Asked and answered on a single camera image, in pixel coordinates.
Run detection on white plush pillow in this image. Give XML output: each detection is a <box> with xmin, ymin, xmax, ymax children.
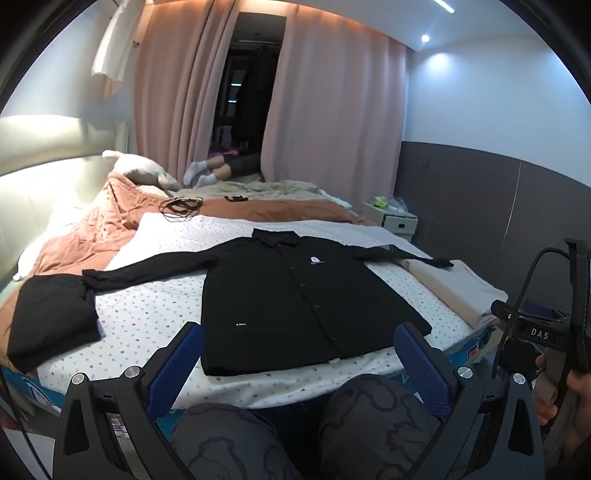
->
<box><xmin>102</xmin><ymin>150</ymin><xmax>178</xmax><ymax>190</ymax></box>

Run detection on white nightstand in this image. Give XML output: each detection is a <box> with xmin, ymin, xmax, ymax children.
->
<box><xmin>360</xmin><ymin>200</ymin><xmax>419</xmax><ymax>243</ymax></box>

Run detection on cream padded headboard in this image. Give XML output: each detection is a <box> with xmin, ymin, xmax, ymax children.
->
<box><xmin>0</xmin><ymin>115</ymin><xmax>130</xmax><ymax>296</ymax></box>

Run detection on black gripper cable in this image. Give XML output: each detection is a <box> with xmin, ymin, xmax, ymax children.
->
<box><xmin>492</xmin><ymin>248</ymin><xmax>573</xmax><ymax>374</ymax></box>

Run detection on pink curtain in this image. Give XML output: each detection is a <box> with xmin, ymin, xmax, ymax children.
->
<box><xmin>134</xmin><ymin>0</ymin><xmax>238</xmax><ymax>185</ymax></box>
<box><xmin>261</xmin><ymin>16</ymin><xmax>409</xmax><ymax>213</ymax></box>

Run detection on black button shirt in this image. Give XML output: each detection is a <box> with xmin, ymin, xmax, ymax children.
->
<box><xmin>82</xmin><ymin>228</ymin><xmax>455</xmax><ymax>377</ymax></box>

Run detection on folded beige cloth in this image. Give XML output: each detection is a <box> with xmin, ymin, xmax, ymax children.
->
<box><xmin>399</xmin><ymin>258</ymin><xmax>509</xmax><ymax>328</ymax></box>

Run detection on person's right hand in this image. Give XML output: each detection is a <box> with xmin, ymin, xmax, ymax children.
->
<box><xmin>534</xmin><ymin>353</ymin><xmax>591</xmax><ymax>457</ymax></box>

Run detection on folded black garment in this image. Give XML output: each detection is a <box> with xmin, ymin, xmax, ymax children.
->
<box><xmin>7</xmin><ymin>273</ymin><xmax>103</xmax><ymax>374</ymax></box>

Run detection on grey patterned pants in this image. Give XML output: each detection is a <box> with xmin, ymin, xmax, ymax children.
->
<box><xmin>168</xmin><ymin>375</ymin><xmax>458</xmax><ymax>480</ymax></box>

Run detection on white floral blanket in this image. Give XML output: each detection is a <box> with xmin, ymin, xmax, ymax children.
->
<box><xmin>37</xmin><ymin>212</ymin><xmax>476</xmax><ymax>411</ymax></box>

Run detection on hanging white garment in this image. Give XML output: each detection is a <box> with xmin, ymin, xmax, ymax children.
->
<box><xmin>91</xmin><ymin>0</ymin><xmax>146</xmax><ymax>84</ymax></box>

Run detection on coiled black cable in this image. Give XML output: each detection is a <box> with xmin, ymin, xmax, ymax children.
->
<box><xmin>159</xmin><ymin>196</ymin><xmax>204</xmax><ymax>221</ymax></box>

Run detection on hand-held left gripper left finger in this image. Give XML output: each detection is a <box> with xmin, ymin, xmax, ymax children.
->
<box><xmin>53</xmin><ymin>320</ymin><xmax>206</xmax><ymax>480</ymax></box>

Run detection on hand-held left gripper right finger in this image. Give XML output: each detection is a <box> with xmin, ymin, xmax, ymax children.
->
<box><xmin>392</xmin><ymin>320</ymin><xmax>541</xmax><ymax>480</ymax></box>

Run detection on blue printed mattress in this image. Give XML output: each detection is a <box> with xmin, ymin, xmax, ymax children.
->
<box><xmin>0</xmin><ymin>323</ymin><xmax>499</xmax><ymax>430</ymax></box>

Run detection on orange duvet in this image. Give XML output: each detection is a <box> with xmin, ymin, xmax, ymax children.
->
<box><xmin>0</xmin><ymin>174</ymin><xmax>375</xmax><ymax>365</ymax></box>

